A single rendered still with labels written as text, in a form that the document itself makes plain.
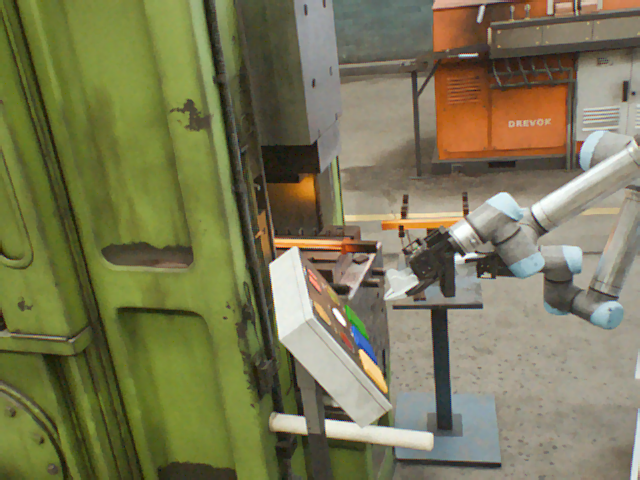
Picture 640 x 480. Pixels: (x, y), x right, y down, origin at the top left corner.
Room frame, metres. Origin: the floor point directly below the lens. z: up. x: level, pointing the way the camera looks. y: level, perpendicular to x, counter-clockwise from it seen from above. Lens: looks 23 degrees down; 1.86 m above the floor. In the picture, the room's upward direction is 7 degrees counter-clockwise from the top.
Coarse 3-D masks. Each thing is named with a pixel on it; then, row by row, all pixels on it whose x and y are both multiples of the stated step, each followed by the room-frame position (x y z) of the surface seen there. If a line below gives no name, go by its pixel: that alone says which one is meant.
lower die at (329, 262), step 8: (280, 248) 1.93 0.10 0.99; (288, 248) 1.92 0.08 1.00; (304, 248) 1.90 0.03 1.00; (312, 248) 1.89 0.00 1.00; (320, 248) 1.88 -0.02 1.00; (328, 248) 1.87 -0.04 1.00; (336, 248) 1.87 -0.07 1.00; (320, 256) 1.84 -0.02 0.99; (328, 256) 1.84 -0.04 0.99; (336, 256) 1.83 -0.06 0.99; (344, 256) 1.88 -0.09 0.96; (312, 264) 1.82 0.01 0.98; (320, 264) 1.81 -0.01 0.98; (328, 264) 1.81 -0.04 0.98; (336, 264) 1.81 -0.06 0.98; (344, 264) 1.88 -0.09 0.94; (320, 272) 1.78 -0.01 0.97; (328, 272) 1.77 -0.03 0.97; (336, 272) 1.80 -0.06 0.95; (328, 280) 1.77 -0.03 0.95; (336, 280) 1.79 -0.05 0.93
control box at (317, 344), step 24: (288, 264) 1.41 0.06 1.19; (288, 288) 1.30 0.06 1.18; (312, 288) 1.30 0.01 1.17; (288, 312) 1.21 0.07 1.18; (312, 312) 1.16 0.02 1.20; (288, 336) 1.14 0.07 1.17; (312, 336) 1.14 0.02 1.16; (336, 336) 1.18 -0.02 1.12; (312, 360) 1.14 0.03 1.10; (336, 360) 1.14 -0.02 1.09; (360, 360) 1.20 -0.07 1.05; (336, 384) 1.14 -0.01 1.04; (360, 384) 1.14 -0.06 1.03; (360, 408) 1.14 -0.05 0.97; (384, 408) 1.15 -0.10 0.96
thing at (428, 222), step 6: (384, 222) 2.13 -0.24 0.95; (390, 222) 2.12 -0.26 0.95; (396, 222) 2.11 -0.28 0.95; (402, 222) 2.11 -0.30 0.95; (408, 222) 2.10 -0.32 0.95; (414, 222) 2.10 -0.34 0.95; (420, 222) 2.09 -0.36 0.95; (426, 222) 2.09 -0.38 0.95; (432, 222) 2.08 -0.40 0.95; (438, 222) 2.08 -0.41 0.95; (444, 222) 2.07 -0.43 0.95; (450, 222) 2.07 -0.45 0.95; (456, 222) 2.06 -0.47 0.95; (384, 228) 2.11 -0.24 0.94; (390, 228) 2.11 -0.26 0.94; (396, 228) 2.11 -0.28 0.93; (408, 228) 2.10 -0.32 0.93; (414, 228) 2.09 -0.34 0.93
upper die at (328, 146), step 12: (336, 120) 1.94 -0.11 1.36; (324, 132) 1.83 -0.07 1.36; (336, 132) 1.92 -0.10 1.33; (312, 144) 1.77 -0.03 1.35; (324, 144) 1.82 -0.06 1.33; (336, 144) 1.91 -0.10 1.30; (264, 156) 1.82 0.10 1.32; (276, 156) 1.81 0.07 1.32; (288, 156) 1.80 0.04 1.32; (300, 156) 1.79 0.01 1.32; (312, 156) 1.77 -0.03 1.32; (324, 156) 1.81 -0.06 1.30; (264, 168) 1.83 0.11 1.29; (276, 168) 1.81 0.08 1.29; (288, 168) 1.80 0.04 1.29; (300, 168) 1.79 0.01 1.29; (312, 168) 1.78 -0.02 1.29; (324, 168) 1.79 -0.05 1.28
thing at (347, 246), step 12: (276, 240) 1.96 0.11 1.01; (288, 240) 1.95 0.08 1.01; (300, 240) 1.94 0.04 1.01; (312, 240) 1.93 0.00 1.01; (324, 240) 1.92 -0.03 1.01; (336, 240) 1.90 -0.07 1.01; (348, 240) 1.89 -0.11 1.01; (360, 240) 1.87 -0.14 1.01; (372, 240) 1.86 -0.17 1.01; (348, 252) 1.86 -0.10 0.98; (360, 252) 1.85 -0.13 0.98; (372, 252) 1.84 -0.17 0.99
